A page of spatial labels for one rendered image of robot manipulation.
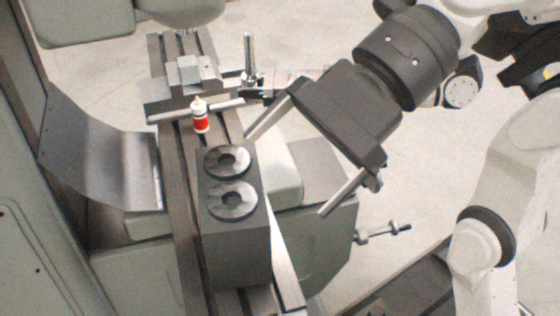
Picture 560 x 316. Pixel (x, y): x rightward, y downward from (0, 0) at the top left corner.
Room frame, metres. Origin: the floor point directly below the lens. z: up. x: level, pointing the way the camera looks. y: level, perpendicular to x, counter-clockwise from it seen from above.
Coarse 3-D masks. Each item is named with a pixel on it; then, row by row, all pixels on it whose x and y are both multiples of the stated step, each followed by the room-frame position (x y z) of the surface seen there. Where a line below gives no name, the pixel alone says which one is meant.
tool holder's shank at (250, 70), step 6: (246, 36) 0.91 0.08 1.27; (252, 36) 0.91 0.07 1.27; (246, 42) 0.91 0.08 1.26; (252, 42) 0.91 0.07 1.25; (246, 48) 0.91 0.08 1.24; (252, 48) 0.91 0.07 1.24; (246, 54) 0.91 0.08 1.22; (252, 54) 0.91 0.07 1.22; (246, 60) 0.91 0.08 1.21; (252, 60) 0.91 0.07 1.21; (246, 66) 0.91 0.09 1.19; (252, 66) 0.91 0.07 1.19; (246, 72) 0.91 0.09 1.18; (252, 72) 0.91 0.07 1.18
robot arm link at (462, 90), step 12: (468, 60) 0.88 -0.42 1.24; (480, 60) 0.90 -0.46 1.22; (456, 72) 0.86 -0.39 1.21; (468, 72) 0.86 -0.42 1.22; (480, 72) 0.87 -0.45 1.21; (456, 84) 0.85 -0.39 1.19; (468, 84) 0.85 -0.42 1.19; (480, 84) 0.85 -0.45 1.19; (456, 96) 0.84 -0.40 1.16; (468, 96) 0.84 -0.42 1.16
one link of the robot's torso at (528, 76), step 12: (552, 36) 0.59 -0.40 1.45; (528, 48) 0.60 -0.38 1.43; (540, 48) 0.58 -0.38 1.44; (552, 48) 0.57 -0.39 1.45; (516, 60) 0.62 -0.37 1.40; (528, 60) 0.59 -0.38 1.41; (540, 60) 0.58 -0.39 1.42; (552, 60) 0.57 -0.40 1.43; (504, 72) 0.62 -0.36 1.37; (516, 72) 0.60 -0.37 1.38; (528, 72) 0.59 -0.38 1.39; (540, 72) 0.65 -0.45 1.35; (504, 84) 0.61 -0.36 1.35; (516, 84) 0.61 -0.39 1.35; (528, 84) 0.62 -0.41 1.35; (528, 96) 0.61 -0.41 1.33
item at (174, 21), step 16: (144, 0) 0.81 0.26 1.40; (160, 0) 0.82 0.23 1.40; (176, 0) 0.83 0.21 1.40; (192, 0) 0.84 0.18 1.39; (208, 0) 0.85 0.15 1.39; (224, 0) 0.89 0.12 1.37; (160, 16) 0.83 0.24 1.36; (176, 16) 0.84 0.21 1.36; (192, 16) 0.85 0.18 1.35; (208, 16) 0.87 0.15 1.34
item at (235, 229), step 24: (240, 144) 0.69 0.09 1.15; (216, 168) 0.61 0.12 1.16; (240, 168) 0.61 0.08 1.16; (216, 192) 0.55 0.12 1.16; (240, 192) 0.55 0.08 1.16; (264, 192) 0.57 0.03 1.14; (216, 216) 0.50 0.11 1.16; (240, 216) 0.50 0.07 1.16; (264, 216) 0.51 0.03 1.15; (216, 240) 0.47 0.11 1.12; (240, 240) 0.48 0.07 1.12; (264, 240) 0.49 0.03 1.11; (216, 264) 0.47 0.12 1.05; (240, 264) 0.48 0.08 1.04; (264, 264) 0.49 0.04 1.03; (216, 288) 0.47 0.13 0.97
